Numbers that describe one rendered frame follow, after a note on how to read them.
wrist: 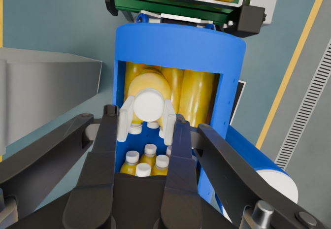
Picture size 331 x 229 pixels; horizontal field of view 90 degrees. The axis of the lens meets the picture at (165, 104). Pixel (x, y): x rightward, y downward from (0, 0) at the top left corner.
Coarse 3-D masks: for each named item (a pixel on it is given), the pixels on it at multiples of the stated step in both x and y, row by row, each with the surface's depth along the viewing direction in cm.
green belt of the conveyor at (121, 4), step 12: (120, 0) 53; (132, 0) 52; (144, 0) 53; (156, 0) 53; (168, 0) 53; (156, 12) 55; (168, 12) 55; (180, 12) 55; (192, 12) 55; (204, 12) 55; (216, 12) 55; (228, 12) 55; (216, 24) 59
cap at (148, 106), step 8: (144, 96) 20; (152, 96) 20; (160, 96) 21; (136, 104) 20; (144, 104) 20; (152, 104) 21; (160, 104) 21; (136, 112) 21; (144, 112) 21; (152, 112) 21; (160, 112) 21; (144, 120) 21; (152, 120) 21
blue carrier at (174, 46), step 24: (144, 24) 26; (168, 24) 25; (120, 48) 31; (144, 48) 27; (168, 48) 25; (192, 48) 25; (216, 48) 26; (240, 48) 29; (120, 72) 41; (216, 72) 27; (120, 96) 43; (216, 96) 30; (216, 120) 31; (120, 144) 49; (144, 144) 58; (120, 168) 52
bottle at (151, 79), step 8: (144, 72) 27; (152, 72) 27; (160, 72) 33; (136, 80) 25; (144, 80) 24; (152, 80) 24; (160, 80) 25; (136, 88) 23; (144, 88) 22; (152, 88) 22; (160, 88) 23; (168, 88) 25; (128, 96) 25; (136, 96) 22; (168, 96) 25
